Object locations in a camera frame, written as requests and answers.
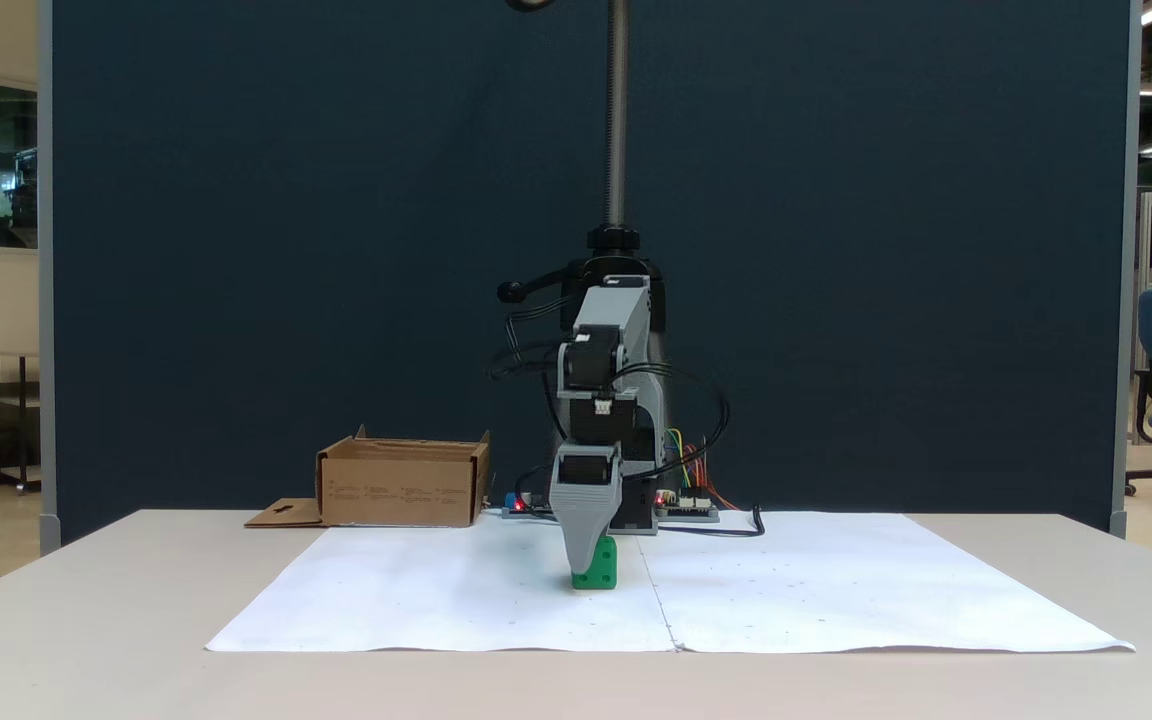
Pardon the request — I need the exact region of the framed wall window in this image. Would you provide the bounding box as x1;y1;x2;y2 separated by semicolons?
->
0;72;40;257

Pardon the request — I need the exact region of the brown cardboard box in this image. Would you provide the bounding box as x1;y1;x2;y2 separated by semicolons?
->
244;425;492;529

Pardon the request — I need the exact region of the circuit board with coloured wires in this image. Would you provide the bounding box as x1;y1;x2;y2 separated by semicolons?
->
656;488;721;524

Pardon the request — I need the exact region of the black wheeled cart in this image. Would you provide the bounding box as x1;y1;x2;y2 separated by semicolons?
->
0;350;42;494

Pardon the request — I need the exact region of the dark blue partition panel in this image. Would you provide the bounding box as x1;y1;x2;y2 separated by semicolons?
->
39;0;1142;557

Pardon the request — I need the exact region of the white paper sheet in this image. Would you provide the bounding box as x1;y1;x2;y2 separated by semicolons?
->
206;520;679;654
636;512;1136;655

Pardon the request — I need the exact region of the black tripod with metal pole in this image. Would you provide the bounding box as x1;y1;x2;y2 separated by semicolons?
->
496;0;672;501

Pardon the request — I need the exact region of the green die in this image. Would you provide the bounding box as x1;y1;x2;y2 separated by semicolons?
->
572;537;619;590

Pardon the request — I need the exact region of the coloured jumper wire bundle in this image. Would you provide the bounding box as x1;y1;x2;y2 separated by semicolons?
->
666;428;739;509

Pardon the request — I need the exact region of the thick black table cable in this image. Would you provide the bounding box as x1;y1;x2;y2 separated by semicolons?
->
658;505;767;539

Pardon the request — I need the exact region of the circuit board with blue capacitors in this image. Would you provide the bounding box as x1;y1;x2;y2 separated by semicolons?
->
500;488;577;520

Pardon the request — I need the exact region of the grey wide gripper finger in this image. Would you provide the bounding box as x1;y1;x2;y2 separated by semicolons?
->
553;497;621;579

